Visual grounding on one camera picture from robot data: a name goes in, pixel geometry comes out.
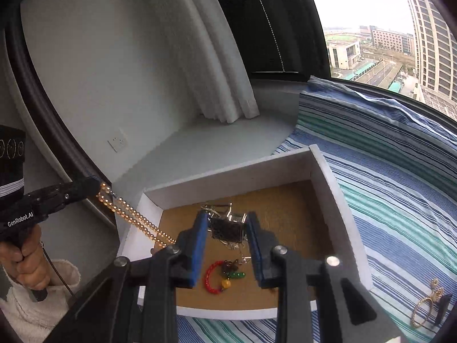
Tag gold pearl necklace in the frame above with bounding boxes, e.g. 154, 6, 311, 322
97, 182, 177, 247

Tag dark window blind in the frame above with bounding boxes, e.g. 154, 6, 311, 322
205, 0, 331, 79

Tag low brown building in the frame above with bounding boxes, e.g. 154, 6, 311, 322
369, 25, 415, 56

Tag gold bangle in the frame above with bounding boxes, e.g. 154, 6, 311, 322
410, 298, 435, 328

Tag white cardboard box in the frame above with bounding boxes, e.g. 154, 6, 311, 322
116, 144, 375, 320

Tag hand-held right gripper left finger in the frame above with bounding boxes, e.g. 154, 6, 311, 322
43, 210, 209, 343

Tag tall grey high-rise building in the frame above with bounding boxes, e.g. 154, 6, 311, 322
400, 0, 457, 115

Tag dark door frame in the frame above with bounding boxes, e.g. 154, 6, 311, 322
0, 7, 120, 227

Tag white wall socket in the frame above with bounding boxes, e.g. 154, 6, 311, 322
108, 136, 129, 152

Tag silver square pendant necklace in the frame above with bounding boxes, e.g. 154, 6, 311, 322
200, 202, 250, 263

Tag black hair claw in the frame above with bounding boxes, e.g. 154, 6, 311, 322
432, 293, 453, 326

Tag blue green striped sheet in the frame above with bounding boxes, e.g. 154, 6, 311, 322
175, 75, 457, 343

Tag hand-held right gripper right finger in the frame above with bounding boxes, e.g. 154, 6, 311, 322
246, 212, 411, 343

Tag gold earrings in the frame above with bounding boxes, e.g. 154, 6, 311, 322
430, 278, 445, 299

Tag red bead bracelet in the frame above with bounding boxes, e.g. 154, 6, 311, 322
204, 260, 232, 294

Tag brown wooden bead bracelet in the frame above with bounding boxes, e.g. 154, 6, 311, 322
219, 260, 247, 280

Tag person's left hand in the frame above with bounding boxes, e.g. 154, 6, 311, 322
0, 227, 52, 290

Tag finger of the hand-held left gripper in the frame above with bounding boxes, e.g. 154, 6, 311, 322
36, 191, 97, 222
25, 176, 102, 201

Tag thin black cord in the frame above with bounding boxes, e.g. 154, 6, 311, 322
39, 241, 77, 297

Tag white curtain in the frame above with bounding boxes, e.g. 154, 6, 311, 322
141, 0, 260, 124

